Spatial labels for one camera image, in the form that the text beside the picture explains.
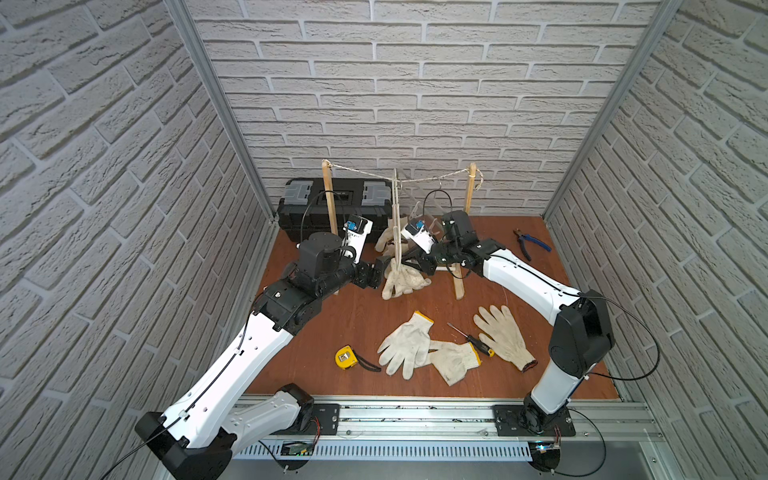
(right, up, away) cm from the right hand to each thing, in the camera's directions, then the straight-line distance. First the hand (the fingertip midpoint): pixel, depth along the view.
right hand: (408, 255), depth 83 cm
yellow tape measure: (-18, -29, -2) cm, 34 cm away
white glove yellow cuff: (0, -26, +2) cm, 27 cm away
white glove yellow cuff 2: (+13, -30, 0) cm, 32 cm away
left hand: (-7, +3, -16) cm, 17 cm away
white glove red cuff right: (+30, -26, +5) cm, 40 cm away
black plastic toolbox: (-36, +15, +17) cm, 42 cm away
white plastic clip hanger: (-4, +11, 0) cm, 11 cm away
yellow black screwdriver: (+20, -26, +2) cm, 33 cm away
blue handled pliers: (+47, +6, +29) cm, 56 cm away
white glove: (-1, -8, +5) cm, 9 cm away
